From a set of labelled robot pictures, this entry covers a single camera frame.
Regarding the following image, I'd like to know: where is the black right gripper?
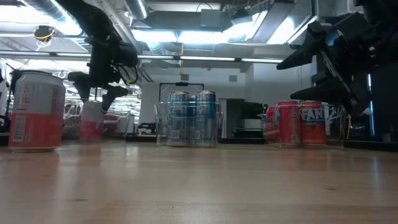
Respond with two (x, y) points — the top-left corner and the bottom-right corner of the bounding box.
(275, 11), (379, 116)

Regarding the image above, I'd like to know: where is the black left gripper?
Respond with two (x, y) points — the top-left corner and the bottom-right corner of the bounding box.
(67, 60), (129, 113)

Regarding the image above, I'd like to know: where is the white pink soda can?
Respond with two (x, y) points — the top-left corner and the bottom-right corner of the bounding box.
(78, 100), (106, 143)

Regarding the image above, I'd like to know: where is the red cola can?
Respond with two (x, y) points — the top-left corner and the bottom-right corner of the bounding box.
(275, 100), (302, 146)
(265, 106), (279, 143)
(299, 100), (328, 146)

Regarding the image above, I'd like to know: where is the clear plastic bin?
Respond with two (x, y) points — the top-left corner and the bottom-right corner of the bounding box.
(154, 100), (224, 148)
(264, 103), (346, 149)
(61, 98), (131, 142)

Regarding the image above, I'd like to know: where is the white orange soda can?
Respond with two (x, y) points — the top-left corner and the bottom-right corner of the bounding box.
(8, 70), (67, 153)

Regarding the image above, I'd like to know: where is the blue silver Red Bull can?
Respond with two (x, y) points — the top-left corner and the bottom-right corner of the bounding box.
(167, 90), (190, 147)
(195, 90), (218, 147)
(187, 95), (197, 144)

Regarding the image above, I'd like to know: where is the round ceiling sensor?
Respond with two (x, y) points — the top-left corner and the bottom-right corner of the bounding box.
(33, 24), (56, 48)

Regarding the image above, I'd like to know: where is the black background cabinet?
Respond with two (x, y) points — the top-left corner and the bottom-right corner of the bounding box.
(226, 98), (265, 139)

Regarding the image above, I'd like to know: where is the black softbox light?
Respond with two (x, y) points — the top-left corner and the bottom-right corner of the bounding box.
(10, 68), (22, 97)

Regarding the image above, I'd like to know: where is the bright ceiling light panel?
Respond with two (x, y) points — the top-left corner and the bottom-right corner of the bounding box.
(130, 11), (315, 45)

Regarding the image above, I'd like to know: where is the long fluorescent strip light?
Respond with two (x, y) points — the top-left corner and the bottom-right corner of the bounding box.
(0, 50), (284, 64)

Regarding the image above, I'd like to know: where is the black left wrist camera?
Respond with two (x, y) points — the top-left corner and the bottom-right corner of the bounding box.
(117, 42), (139, 68)

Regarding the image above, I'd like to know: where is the black gantry frame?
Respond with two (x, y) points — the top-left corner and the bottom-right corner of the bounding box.
(158, 82), (205, 94)

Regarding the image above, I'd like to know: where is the silver round ventilation duct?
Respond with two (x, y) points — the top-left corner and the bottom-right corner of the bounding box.
(123, 0), (150, 21)

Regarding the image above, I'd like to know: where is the spiral silver ceiling duct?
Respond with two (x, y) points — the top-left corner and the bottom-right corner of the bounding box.
(23, 0), (94, 54)

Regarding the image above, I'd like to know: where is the grey ceiling duct box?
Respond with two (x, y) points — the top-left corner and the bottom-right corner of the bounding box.
(200, 8), (223, 31)

